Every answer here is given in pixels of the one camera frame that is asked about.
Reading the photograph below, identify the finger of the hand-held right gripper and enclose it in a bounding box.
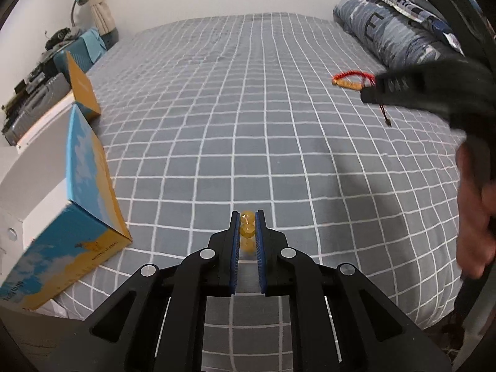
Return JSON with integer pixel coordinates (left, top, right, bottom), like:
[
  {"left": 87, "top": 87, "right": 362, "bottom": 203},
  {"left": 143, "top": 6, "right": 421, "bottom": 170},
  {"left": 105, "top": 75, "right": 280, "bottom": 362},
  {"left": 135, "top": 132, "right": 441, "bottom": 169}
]
[{"left": 360, "top": 70, "right": 427, "bottom": 106}]

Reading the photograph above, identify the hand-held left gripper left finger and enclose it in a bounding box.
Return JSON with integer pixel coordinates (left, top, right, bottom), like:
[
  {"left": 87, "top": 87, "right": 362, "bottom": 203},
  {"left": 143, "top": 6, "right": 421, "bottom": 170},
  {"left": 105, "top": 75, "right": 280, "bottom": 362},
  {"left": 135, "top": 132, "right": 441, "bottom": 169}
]
[{"left": 58, "top": 210, "right": 240, "bottom": 372}]

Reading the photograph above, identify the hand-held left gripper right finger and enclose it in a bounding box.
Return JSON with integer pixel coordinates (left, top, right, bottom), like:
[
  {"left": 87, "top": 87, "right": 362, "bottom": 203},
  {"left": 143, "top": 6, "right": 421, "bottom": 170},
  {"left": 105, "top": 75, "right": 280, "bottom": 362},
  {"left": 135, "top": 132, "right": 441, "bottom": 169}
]
[{"left": 256, "top": 209, "right": 455, "bottom": 372}]

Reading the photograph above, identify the yellow bead bracelet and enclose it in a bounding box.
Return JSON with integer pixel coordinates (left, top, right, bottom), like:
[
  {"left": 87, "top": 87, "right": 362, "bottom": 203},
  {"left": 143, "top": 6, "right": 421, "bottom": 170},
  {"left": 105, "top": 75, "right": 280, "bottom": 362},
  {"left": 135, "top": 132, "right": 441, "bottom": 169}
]
[{"left": 239, "top": 211, "right": 257, "bottom": 252}]

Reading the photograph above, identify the red cord bracelet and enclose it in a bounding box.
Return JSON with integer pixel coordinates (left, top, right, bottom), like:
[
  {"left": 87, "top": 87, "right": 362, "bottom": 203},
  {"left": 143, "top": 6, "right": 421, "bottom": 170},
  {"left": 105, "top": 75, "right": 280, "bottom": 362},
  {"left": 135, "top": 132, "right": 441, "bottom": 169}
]
[{"left": 332, "top": 70, "right": 393, "bottom": 127}]

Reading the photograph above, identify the blue and orange gift box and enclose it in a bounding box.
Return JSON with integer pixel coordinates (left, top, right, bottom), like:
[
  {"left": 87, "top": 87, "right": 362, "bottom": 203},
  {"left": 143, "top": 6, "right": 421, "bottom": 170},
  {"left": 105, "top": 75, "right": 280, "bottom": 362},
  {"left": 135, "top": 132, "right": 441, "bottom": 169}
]
[{"left": 0, "top": 50, "right": 133, "bottom": 311}]

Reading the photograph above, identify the person's right hand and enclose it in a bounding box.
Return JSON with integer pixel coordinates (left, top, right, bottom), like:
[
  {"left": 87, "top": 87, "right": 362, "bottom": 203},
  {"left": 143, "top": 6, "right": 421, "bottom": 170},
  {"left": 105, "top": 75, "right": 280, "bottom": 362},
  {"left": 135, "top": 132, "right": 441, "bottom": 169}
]
[{"left": 454, "top": 139, "right": 496, "bottom": 280}]

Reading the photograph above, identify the dark blue patterned pillow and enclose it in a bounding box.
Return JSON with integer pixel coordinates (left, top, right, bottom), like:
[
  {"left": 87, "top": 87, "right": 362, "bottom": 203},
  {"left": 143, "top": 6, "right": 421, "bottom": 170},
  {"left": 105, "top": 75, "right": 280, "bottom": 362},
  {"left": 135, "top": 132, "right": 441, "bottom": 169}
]
[{"left": 362, "top": 0, "right": 465, "bottom": 53}]

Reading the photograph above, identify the grey checked bed sheet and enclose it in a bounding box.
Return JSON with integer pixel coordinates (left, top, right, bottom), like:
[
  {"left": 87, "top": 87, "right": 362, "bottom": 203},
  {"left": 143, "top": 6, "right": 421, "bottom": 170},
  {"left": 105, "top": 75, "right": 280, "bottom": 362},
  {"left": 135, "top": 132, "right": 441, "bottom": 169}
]
[{"left": 50, "top": 12, "right": 471, "bottom": 372}]

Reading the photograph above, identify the grey suitcase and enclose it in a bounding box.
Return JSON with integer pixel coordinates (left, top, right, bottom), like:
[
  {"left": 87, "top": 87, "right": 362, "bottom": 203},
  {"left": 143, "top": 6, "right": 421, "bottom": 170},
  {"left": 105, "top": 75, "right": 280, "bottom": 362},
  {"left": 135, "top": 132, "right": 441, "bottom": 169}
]
[{"left": 2, "top": 72, "right": 73, "bottom": 147}]

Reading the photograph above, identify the light blue cloth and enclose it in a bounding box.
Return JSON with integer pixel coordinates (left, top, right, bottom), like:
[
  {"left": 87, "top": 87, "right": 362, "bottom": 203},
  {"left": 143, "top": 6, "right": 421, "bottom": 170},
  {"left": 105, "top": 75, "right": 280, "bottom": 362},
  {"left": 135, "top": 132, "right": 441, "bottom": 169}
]
[{"left": 81, "top": 29, "right": 108, "bottom": 63}]

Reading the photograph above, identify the teal suitcase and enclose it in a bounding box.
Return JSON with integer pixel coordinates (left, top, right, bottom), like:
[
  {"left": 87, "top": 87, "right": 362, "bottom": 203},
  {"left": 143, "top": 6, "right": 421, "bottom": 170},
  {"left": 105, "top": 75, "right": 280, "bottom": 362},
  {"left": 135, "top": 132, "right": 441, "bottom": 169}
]
[{"left": 53, "top": 29, "right": 117, "bottom": 75}]

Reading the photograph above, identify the beige curtain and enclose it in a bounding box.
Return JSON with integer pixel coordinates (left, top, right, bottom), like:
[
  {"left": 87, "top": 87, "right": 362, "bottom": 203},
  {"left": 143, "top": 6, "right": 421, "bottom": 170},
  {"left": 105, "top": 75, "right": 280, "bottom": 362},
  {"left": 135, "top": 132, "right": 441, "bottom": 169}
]
[{"left": 78, "top": 0, "right": 117, "bottom": 43}]

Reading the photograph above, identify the blue desk lamp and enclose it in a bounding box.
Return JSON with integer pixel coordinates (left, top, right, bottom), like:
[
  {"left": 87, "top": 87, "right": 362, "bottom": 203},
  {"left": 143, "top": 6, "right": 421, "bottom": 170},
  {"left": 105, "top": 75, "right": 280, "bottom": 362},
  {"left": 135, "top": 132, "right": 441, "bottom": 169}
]
[{"left": 70, "top": 0, "right": 88, "bottom": 29}]

